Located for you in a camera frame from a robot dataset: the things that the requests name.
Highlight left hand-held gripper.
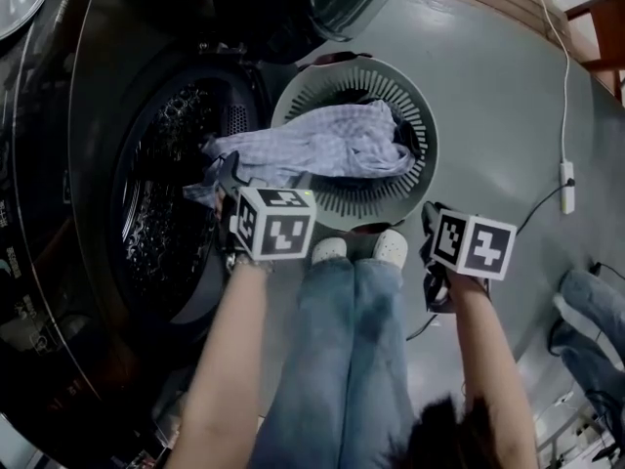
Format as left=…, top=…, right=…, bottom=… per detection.
left=214, top=151, right=318, bottom=263

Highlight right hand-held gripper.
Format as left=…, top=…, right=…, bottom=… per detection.
left=419, top=200, right=519, bottom=315

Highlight light checked garment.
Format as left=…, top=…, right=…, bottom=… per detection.
left=183, top=100, right=414, bottom=210

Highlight grey laundry basket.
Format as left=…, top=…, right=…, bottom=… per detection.
left=271, top=54, right=439, bottom=237

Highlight dark grey garment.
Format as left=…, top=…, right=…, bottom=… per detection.
left=351, top=95, right=422, bottom=159

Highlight black washing machine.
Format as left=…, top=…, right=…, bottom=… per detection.
left=0, top=0, right=305, bottom=458

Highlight person's right forearm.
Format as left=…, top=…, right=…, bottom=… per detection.
left=446, top=276, right=534, bottom=469

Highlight person's left forearm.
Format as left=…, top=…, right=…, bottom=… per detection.
left=178, top=261, right=273, bottom=469

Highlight round black washing machine door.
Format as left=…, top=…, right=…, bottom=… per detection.
left=209, top=0, right=406, bottom=64

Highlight white perforated shoe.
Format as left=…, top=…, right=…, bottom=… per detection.
left=373, top=229, right=409, bottom=270
left=311, top=236, right=349, bottom=266

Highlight white power strip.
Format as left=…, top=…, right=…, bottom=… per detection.
left=559, top=161, right=576, bottom=216

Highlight person's legs in blue jeans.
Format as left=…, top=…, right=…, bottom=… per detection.
left=253, top=256, right=412, bottom=469

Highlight brown table with white top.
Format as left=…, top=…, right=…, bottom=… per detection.
left=563, top=0, right=625, bottom=103

